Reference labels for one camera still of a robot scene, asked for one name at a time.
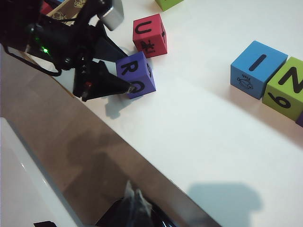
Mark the blue block letter I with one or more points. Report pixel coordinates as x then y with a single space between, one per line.
272 68

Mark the purple block letter G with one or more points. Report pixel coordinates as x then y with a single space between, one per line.
300 121

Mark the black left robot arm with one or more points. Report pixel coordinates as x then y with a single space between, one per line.
14 23

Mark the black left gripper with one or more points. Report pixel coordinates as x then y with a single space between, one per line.
66 42

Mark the red block letter U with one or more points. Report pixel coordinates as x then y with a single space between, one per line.
155 26

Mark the plain red block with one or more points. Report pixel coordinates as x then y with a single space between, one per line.
46 8

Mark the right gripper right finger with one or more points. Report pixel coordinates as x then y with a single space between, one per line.
148 217

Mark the green block letter N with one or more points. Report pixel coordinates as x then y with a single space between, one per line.
272 94

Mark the yellow wooden box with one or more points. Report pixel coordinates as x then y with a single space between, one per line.
64 10

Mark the purple block letter R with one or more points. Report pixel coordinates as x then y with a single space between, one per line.
148 85

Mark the green block letter T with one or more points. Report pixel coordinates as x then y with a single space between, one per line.
168 4

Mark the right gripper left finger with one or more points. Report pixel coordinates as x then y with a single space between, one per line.
123 215

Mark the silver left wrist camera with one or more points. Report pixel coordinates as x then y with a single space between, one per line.
113 14

